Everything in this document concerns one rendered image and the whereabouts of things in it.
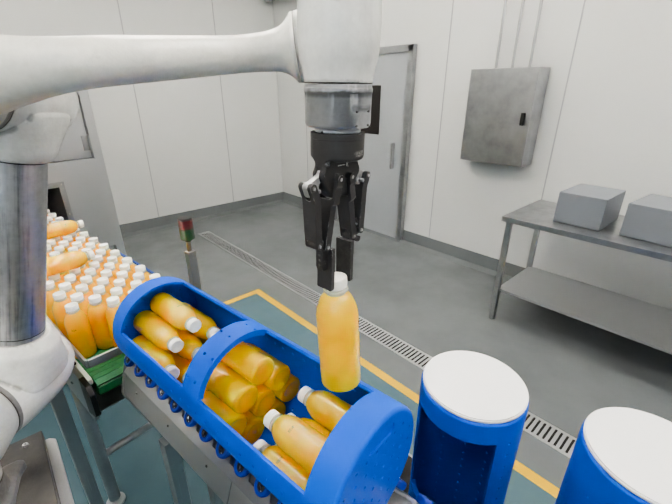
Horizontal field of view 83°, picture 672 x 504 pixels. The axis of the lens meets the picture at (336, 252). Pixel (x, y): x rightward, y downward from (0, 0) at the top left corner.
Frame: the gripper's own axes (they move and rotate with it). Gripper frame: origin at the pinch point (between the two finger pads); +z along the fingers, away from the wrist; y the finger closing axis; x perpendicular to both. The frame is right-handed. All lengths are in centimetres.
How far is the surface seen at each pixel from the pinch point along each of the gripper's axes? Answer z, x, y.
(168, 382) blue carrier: 42, 44, -12
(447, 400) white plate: 49, -8, 36
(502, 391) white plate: 49, -18, 49
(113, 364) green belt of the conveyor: 64, 92, -11
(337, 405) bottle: 38.8, 5.3, 7.6
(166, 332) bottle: 39, 60, -4
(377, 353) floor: 153, 89, 152
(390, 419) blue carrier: 31.1, -9.2, 5.8
